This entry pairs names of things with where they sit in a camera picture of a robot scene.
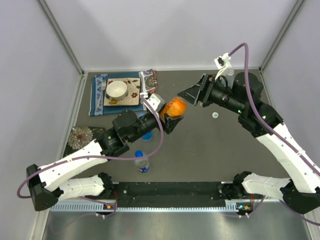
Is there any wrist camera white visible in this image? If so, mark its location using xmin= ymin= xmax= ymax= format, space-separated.
xmin=214 ymin=52 xmax=232 ymax=80
xmin=140 ymin=92 xmax=165 ymax=113

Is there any white green bottle cap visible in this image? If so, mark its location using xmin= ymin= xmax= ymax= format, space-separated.
xmin=212 ymin=112 xmax=219 ymax=119

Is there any dark floral coaster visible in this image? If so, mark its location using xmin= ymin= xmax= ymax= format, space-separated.
xmin=63 ymin=126 xmax=106 ymax=157

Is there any blue liquid bottle blue cap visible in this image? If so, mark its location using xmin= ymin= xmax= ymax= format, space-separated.
xmin=137 ymin=113 xmax=153 ymax=142

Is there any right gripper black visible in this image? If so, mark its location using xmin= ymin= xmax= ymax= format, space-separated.
xmin=177 ymin=73 xmax=246 ymax=115

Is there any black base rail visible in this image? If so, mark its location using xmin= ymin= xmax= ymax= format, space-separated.
xmin=107 ymin=182 xmax=228 ymax=208

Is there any orange juice bottle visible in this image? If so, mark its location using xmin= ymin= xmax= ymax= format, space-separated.
xmin=160 ymin=96 xmax=187 ymax=120

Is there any silver fork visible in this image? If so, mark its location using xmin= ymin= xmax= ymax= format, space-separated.
xmin=96 ymin=80 xmax=107 ymax=108

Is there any white ceramic bowl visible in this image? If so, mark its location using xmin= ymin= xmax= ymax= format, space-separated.
xmin=105 ymin=80 xmax=128 ymax=100

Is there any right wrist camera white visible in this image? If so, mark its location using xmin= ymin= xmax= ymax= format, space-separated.
xmin=214 ymin=52 xmax=232 ymax=80

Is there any clear bottle green label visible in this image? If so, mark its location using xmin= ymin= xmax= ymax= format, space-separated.
xmin=225 ymin=68 xmax=235 ymax=87

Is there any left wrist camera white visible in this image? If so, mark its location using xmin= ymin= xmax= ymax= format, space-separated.
xmin=140 ymin=92 xmax=165 ymax=113

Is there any square floral plate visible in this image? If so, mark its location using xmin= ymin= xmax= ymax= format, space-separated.
xmin=103 ymin=77 xmax=142 ymax=107

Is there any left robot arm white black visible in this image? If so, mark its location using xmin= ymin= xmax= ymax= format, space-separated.
xmin=26 ymin=110 xmax=183 ymax=212

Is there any blue patterned placemat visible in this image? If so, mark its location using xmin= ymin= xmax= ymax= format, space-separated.
xmin=88 ymin=69 xmax=158 ymax=117

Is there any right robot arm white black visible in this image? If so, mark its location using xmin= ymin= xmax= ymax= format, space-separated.
xmin=178 ymin=72 xmax=320 ymax=214

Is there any clear water bottle blue cap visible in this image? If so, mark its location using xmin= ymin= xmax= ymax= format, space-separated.
xmin=134 ymin=150 xmax=150 ymax=173

